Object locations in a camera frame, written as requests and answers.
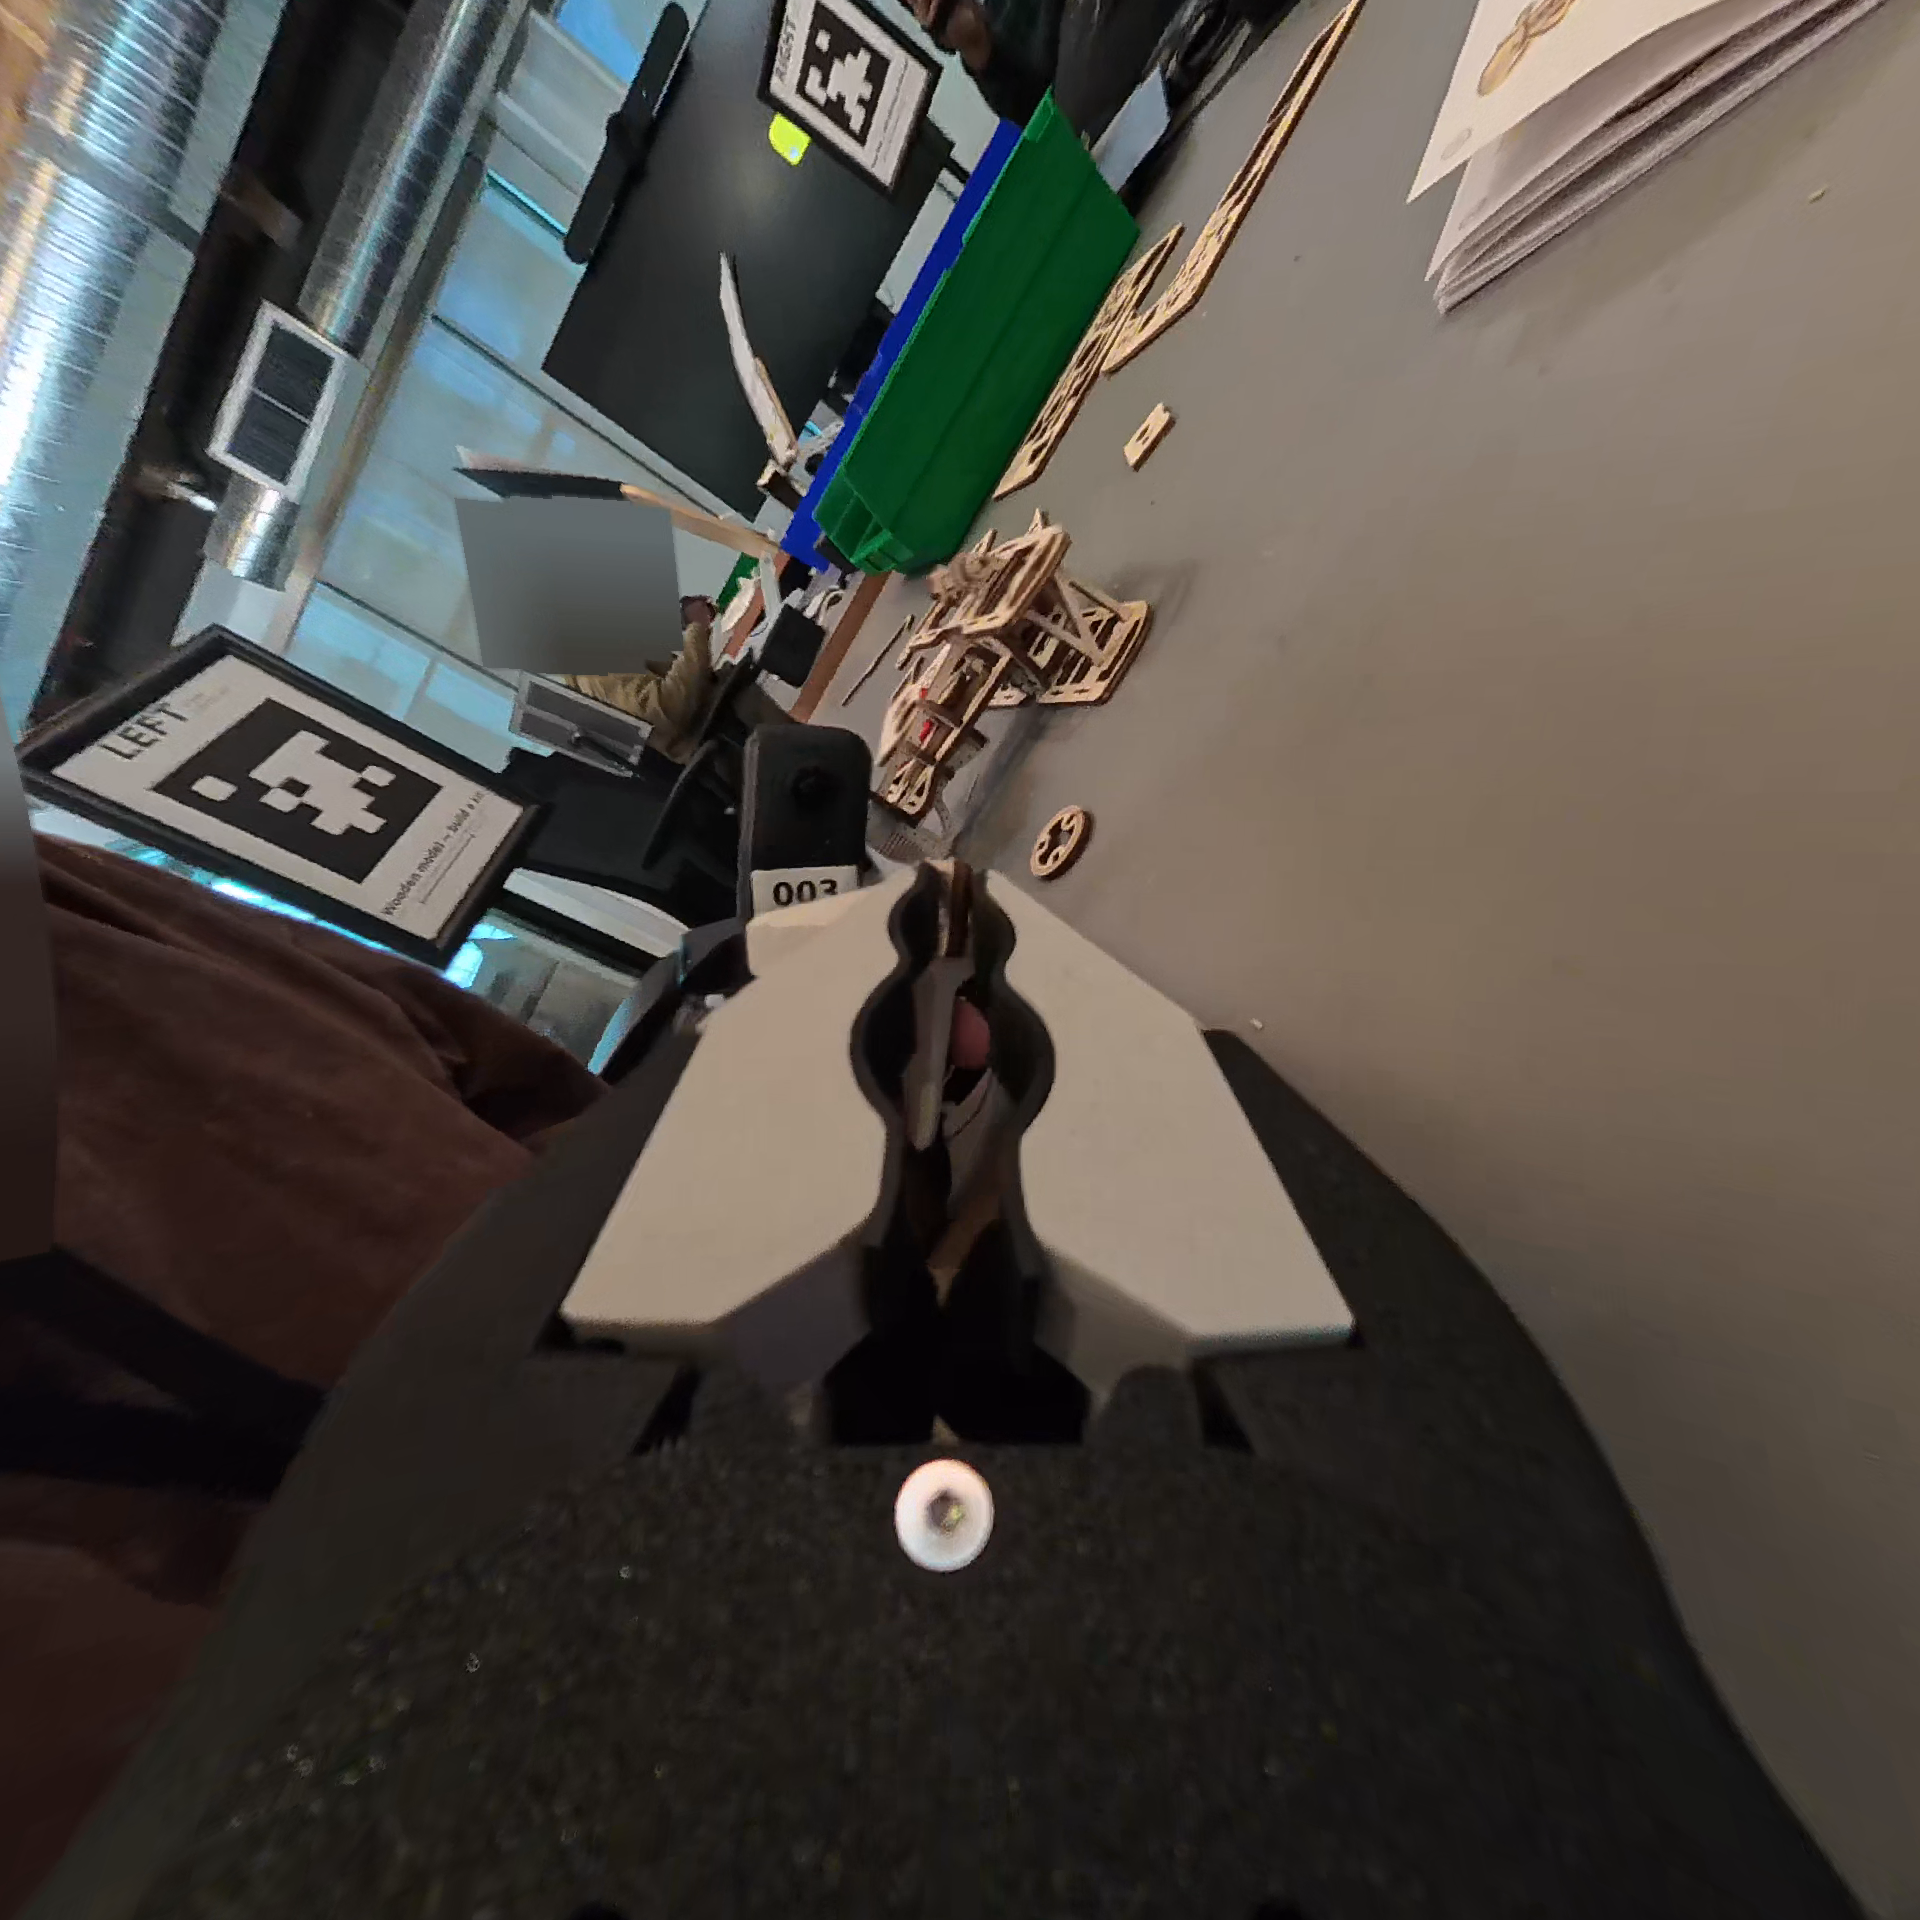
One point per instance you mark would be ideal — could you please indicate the black monitor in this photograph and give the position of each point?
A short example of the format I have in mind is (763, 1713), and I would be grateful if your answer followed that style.
(705, 300)

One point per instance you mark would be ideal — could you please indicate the grey laptop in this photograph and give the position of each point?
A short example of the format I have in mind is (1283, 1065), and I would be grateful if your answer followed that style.
(579, 721)

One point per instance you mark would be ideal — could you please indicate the person's left forearm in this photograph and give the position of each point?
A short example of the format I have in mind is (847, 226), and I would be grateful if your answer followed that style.
(300, 1080)

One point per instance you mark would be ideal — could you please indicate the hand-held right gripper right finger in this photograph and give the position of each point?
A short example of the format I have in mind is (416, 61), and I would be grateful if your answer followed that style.
(1170, 1184)

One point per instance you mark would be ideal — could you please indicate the wooden parts sheet with holes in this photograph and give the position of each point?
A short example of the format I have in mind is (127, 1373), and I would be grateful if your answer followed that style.
(1080, 374)

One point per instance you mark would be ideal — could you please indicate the framed marker sign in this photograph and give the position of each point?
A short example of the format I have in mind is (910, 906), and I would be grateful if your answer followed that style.
(283, 779)
(848, 76)

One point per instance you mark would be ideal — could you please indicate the green plastic bin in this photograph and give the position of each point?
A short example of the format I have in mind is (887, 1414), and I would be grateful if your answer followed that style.
(991, 329)

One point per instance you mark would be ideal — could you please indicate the small square wooden part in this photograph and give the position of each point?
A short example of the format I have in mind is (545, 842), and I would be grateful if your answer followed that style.
(1147, 435)

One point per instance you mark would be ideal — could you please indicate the black office chair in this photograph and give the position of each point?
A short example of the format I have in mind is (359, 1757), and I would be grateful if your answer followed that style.
(697, 838)

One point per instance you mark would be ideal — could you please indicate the angled wooden parts sheet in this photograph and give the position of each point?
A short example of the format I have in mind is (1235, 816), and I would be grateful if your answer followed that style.
(1290, 134)

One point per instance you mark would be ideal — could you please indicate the thin wooden stick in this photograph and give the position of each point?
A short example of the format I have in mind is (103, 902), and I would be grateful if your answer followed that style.
(878, 661)

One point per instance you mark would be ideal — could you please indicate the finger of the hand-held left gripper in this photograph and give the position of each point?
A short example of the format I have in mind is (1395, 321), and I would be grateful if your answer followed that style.
(716, 960)

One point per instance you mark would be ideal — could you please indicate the blue plastic bin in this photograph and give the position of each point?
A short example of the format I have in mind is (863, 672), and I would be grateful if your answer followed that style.
(800, 538)

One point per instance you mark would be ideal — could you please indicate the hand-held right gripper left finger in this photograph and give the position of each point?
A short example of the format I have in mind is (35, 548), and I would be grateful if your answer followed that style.
(735, 1184)

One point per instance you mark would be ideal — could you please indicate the open instruction booklet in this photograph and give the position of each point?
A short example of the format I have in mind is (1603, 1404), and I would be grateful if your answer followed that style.
(1622, 90)

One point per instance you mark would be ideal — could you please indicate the yellow green sticker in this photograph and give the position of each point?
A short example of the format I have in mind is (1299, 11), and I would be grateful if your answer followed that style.
(790, 140)

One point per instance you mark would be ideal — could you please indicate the wooden model plane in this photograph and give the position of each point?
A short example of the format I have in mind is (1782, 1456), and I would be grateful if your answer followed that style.
(1003, 628)

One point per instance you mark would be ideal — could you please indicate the round wooden wheel part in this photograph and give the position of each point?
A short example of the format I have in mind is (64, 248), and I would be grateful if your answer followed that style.
(1035, 843)

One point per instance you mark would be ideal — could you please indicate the black speaker bar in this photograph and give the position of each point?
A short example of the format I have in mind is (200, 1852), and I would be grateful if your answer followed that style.
(622, 148)

